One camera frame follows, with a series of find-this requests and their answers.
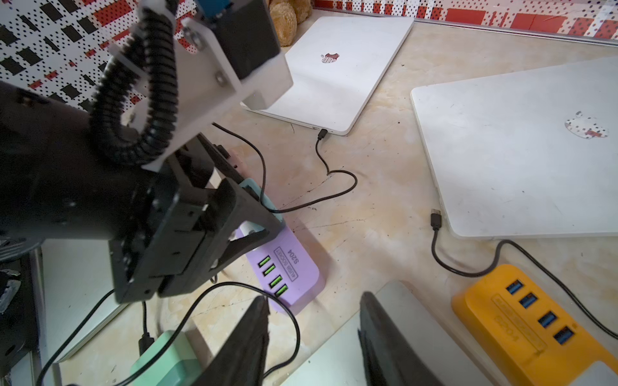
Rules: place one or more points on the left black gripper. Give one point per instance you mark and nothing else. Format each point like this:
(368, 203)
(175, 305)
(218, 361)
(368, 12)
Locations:
(55, 185)

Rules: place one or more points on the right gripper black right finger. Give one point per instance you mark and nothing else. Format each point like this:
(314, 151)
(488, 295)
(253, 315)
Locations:
(388, 359)

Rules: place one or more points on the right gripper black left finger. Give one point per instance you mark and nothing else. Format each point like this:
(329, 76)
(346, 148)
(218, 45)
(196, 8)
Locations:
(242, 359)

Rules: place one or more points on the green charger adapter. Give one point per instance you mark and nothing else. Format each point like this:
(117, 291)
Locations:
(177, 366)

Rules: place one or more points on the pink charger adapter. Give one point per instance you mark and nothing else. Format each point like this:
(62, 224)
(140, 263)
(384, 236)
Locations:
(238, 165)

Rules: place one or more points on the silver apple laptop front right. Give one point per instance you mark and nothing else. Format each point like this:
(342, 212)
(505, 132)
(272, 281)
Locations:
(339, 361)

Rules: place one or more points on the silver laptop front left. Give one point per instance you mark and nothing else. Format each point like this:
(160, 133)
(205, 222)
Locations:
(70, 277)

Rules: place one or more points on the white laptop back left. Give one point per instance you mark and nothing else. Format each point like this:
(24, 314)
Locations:
(336, 66)

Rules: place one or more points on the white laptop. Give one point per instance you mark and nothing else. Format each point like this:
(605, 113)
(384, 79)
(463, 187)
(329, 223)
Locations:
(525, 154)
(336, 66)

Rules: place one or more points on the white laptop back right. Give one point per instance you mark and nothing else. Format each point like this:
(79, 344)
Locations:
(525, 154)

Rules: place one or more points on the purple power strip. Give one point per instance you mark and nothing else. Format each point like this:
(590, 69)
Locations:
(284, 268)

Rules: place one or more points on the orange power strip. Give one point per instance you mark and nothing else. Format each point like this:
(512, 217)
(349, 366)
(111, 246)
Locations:
(530, 338)

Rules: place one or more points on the brown teddy bear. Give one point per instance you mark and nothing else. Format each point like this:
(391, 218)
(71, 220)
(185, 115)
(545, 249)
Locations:
(287, 14)

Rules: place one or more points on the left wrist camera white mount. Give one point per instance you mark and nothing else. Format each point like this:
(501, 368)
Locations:
(171, 77)

